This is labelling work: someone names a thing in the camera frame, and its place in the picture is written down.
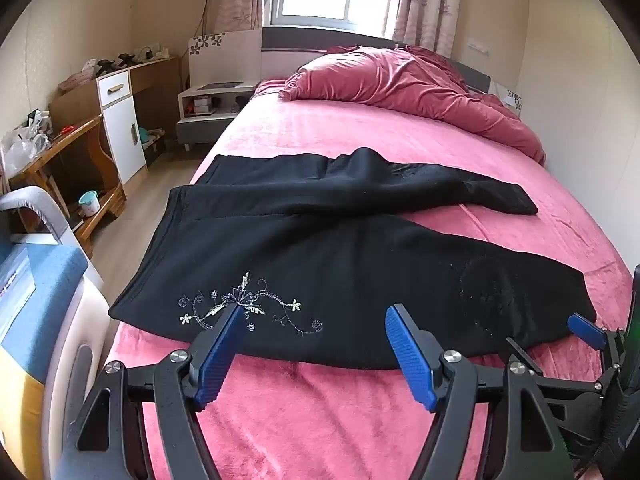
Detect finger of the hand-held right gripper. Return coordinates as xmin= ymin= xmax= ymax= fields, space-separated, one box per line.
xmin=504 ymin=337 xmax=608 ymax=413
xmin=567 ymin=312 xmax=615 ymax=352

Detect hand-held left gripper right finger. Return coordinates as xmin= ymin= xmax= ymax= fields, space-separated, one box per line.
xmin=383 ymin=303 xmax=576 ymax=480

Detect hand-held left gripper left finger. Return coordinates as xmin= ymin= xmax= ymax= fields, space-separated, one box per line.
xmin=55 ymin=304 xmax=248 ymax=480

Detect black embroidered pants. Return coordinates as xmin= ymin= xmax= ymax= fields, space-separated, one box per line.
xmin=107 ymin=147 xmax=598 ymax=372

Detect blue and white appliance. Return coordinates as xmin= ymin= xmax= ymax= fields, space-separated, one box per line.
xmin=0 ymin=241 xmax=122 ymax=480

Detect teal cup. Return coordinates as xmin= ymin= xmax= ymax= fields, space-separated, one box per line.
xmin=77 ymin=189 xmax=99 ymax=217

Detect teal basin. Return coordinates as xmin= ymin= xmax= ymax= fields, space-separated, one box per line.
xmin=139 ymin=127 xmax=167 ymax=152

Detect bed with pink sheet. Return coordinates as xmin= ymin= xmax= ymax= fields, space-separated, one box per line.
xmin=102 ymin=77 xmax=640 ymax=480

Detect grey chair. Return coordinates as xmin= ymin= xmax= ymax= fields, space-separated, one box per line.
xmin=0 ymin=185 xmax=92 ymax=262

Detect white floral nightstand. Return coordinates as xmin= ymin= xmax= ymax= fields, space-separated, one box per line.
xmin=175 ymin=30 xmax=264 ymax=152
xmin=500 ymin=87 xmax=524 ymax=120

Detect white cabinet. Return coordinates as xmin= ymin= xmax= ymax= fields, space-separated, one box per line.
xmin=95 ymin=67 xmax=149 ymax=186

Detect wooden side table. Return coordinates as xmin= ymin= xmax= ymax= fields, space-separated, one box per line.
xmin=7 ymin=114 xmax=127 ymax=257

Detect pink duvet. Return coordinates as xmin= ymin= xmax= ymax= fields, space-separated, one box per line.
xmin=278 ymin=45 xmax=547 ymax=167

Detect white plastic bag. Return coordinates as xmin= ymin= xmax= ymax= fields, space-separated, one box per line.
xmin=0 ymin=126 xmax=52 ymax=177

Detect pink tissue basket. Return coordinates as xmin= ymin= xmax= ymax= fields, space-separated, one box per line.
xmin=58 ymin=59 xmax=99 ymax=94

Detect grey and white headboard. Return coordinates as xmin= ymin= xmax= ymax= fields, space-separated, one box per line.
xmin=261 ymin=26 xmax=493 ymax=96

